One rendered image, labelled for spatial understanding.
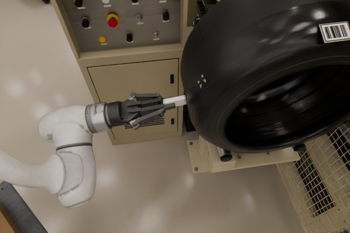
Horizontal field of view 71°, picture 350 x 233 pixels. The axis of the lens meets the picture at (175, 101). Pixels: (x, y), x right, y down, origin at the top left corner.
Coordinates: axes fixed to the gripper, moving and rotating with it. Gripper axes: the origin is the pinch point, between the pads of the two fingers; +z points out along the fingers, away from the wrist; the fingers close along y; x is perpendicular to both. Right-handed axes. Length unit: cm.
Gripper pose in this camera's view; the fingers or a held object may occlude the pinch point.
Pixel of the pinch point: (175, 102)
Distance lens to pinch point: 75.4
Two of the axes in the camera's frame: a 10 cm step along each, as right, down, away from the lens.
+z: 9.8, -2.0, -0.2
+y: -1.5, -7.8, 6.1
